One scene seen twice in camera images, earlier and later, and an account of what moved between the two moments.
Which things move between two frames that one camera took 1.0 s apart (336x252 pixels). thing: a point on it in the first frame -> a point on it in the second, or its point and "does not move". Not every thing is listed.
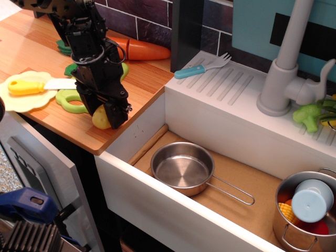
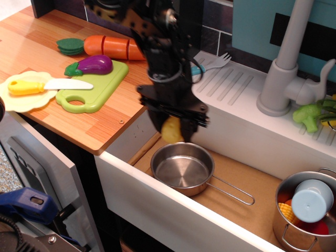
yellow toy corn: (287, 210) does not move
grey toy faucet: (281, 83) does not move
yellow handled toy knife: (20, 87) does not move
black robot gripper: (99, 60) -> (172, 74)
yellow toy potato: (101, 118) -> (171, 130)
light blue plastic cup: (312, 200) does not move
